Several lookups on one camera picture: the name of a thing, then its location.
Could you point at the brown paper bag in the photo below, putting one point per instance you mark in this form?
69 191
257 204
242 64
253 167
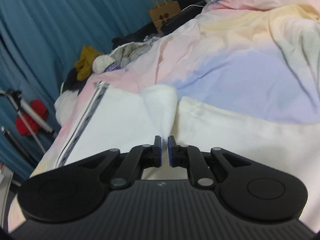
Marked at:
163 13

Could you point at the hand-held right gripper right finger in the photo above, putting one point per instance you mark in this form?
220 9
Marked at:
171 155

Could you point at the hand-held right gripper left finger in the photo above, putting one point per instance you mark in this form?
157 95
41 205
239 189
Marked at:
158 155

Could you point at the mustard yellow cloth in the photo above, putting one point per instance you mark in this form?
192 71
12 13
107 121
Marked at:
86 60

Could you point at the white pants with black stripe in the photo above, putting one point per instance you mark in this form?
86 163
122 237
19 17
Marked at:
125 115

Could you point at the dark crumpled clothes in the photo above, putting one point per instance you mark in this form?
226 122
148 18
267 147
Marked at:
125 40

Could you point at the black garment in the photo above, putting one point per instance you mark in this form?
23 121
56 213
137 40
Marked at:
71 78

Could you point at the blue curtain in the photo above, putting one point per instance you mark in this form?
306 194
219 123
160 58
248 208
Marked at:
10 152
75 12

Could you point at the red cloth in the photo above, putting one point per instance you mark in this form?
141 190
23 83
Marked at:
25 126

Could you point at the silver tripod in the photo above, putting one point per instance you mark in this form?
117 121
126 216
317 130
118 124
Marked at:
30 115

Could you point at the grey garment with purple label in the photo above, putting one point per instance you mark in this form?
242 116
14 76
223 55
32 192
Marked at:
120 55

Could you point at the white desk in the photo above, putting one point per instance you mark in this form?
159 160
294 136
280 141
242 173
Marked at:
3 180

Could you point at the pastel tie-dye duvet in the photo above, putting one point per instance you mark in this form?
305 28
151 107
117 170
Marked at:
225 67

